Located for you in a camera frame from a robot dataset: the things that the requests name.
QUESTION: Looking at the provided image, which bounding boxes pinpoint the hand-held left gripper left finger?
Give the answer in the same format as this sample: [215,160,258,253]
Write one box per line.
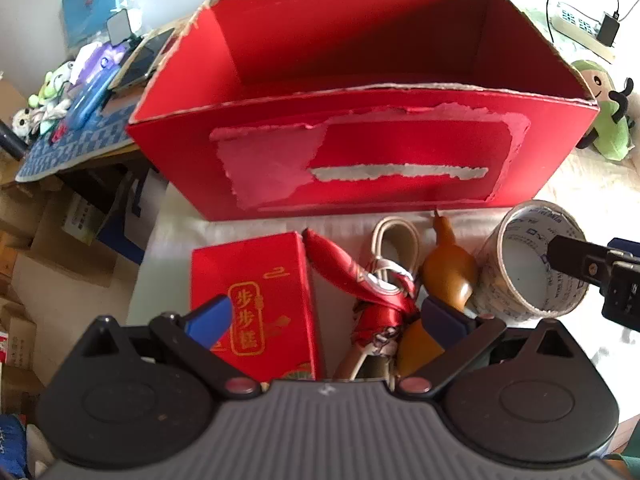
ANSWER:
[75,295,263,402]

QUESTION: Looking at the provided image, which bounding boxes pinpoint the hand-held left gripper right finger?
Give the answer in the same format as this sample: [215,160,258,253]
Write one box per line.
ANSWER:
[395,296,576,403]

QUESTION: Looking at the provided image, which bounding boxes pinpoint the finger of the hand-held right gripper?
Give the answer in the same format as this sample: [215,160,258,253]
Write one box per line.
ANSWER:
[546,234,608,288]
[607,237,640,267]

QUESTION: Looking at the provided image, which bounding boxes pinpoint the brown gourd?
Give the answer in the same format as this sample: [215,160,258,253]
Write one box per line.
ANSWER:
[397,208,478,378]

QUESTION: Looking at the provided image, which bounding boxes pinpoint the printed packing tape roll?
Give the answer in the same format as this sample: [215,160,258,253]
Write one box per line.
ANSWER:
[472,200,591,321]

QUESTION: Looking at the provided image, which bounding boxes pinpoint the small red gold-print box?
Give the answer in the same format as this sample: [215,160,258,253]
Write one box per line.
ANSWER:
[191,231,323,381]

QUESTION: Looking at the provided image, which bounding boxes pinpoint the large red cardboard box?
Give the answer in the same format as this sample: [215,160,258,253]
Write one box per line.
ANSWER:
[126,0,601,222]

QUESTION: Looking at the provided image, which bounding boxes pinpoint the pile of cardboard boxes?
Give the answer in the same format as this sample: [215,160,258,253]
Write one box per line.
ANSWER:
[0,77,168,413]

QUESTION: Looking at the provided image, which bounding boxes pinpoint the black charger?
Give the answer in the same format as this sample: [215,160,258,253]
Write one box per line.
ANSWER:
[598,12,621,47]

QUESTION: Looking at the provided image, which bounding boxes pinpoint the blue checkered cloth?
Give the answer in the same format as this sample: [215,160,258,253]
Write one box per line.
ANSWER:
[15,87,151,183]

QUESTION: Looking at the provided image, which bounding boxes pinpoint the white power strip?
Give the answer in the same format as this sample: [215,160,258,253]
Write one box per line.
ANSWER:
[550,2,616,63]

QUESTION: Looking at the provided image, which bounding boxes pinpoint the stack of books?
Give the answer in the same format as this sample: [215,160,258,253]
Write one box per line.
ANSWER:
[102,35,193,111]

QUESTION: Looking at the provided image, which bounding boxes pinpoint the blue case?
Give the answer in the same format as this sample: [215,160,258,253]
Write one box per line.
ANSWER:
[65,72,121,131]

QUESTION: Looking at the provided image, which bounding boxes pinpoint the thin cream cover book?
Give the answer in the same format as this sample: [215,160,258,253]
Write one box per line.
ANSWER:
[109,35,173,95]

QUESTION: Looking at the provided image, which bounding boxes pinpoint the dark cylinder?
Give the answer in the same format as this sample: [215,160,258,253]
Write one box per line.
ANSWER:
[0,122,28,161]

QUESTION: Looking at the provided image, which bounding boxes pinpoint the purple tissue pack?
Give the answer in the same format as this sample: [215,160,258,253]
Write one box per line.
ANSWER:
[75,42,128,86]

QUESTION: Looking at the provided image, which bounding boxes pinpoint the small mirror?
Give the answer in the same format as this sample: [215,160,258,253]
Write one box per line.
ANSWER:
[106,10,132,47]

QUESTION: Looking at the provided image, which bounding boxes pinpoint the black cable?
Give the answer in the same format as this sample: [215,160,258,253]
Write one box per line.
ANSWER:
[546,0,622,46]

